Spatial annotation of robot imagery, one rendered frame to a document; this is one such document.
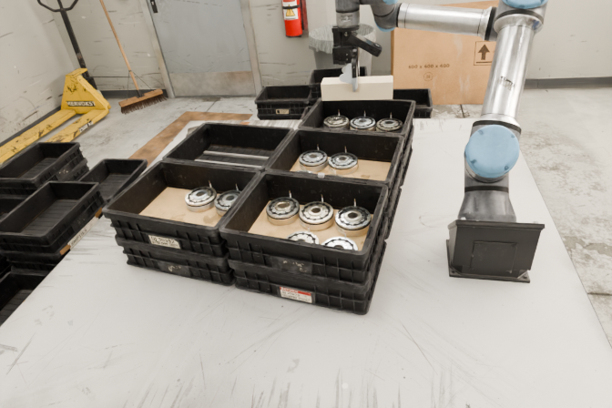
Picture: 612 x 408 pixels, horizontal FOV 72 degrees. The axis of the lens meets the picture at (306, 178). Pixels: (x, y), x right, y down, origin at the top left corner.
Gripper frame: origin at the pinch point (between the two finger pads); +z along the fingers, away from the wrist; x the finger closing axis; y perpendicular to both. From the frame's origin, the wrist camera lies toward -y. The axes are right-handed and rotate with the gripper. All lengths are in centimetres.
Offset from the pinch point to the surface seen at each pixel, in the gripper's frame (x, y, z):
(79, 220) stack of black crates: 12, 128, 57
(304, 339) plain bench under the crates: 74, 8, 39
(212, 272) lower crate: 58, 39, 34
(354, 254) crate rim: 66, -5, 16
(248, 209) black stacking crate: 46, 29, 19
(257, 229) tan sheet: 47, 26, 26
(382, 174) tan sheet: 16.4, -9.0, 25.8
